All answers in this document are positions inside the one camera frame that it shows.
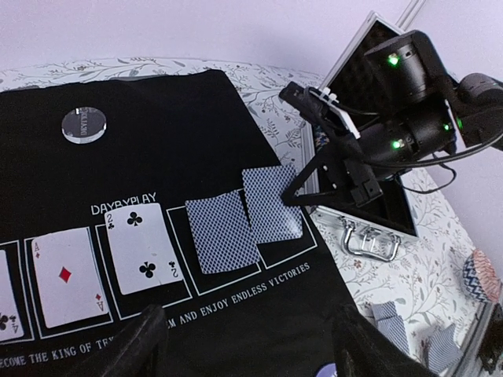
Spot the purple small blind button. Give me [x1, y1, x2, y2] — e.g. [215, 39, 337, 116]
[315, 363, 337, 377]

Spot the aluminium poker chip case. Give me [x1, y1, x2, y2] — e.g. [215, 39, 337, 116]
[307, 11, 417, 262]

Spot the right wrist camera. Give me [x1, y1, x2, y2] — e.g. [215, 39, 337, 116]
[279, 82, 361, 139]

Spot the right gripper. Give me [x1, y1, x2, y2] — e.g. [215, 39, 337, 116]
[279, 133, 406, 209]

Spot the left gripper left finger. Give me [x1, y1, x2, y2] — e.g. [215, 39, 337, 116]
[94, 305, 168, 376]

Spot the four of clubs card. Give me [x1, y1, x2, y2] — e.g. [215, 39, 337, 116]
[0, 250, 24, 342]

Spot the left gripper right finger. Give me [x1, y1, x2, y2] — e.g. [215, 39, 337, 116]
[332, 305, 435, 377]

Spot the community face-down card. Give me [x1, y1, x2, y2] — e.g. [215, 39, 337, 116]
[242, 165, 303, 244]
[185, 190, 259, 275]

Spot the two of clubs card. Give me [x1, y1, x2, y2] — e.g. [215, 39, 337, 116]
[105, 203, 184, 295]

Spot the clear acrylic dealer button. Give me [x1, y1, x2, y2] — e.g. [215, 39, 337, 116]
[61, 107, 107, 145]

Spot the ace of diamonds card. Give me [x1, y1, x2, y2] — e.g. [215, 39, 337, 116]
[31, 228, 108, 328]

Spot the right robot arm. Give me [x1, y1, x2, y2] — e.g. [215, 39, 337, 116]
[280, 31, 502, 207]

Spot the black poker playing mat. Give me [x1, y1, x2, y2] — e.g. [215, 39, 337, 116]
[1, 70, 352, 376]

